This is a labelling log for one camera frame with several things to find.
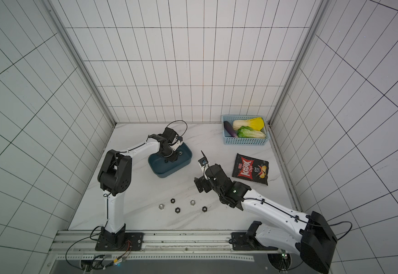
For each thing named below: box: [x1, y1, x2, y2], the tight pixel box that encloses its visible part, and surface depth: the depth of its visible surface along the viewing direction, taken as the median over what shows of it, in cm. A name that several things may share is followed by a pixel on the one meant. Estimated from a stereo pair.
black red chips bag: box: [232, 152, 270, 186], surface depth 97 cm
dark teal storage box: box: [147, 142, 193, 179], surface depth 96 cm
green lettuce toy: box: [237, 126, 266, 139], surface depth 106 cm
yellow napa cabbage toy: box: [232, 117, 265, 132], surface depth 112 cm
